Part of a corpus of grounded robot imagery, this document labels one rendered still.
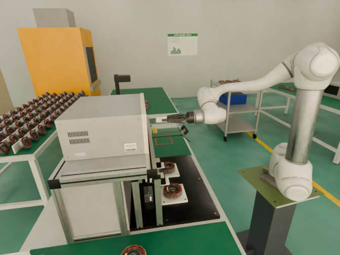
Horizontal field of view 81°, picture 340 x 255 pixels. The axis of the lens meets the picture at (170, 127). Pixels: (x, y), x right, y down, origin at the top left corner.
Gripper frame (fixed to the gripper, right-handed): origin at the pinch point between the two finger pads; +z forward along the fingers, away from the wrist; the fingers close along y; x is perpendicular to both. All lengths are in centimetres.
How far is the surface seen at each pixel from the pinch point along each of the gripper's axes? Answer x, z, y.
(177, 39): 57, -105, 512
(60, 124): 12, 46, -29
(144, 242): -43, 15, -48
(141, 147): -3.2, 12.7, -28.8
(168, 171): -37.1, -3.0, -2.0
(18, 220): -118, 143, 55
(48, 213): -43, 68, -21
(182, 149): -43, -22, 37
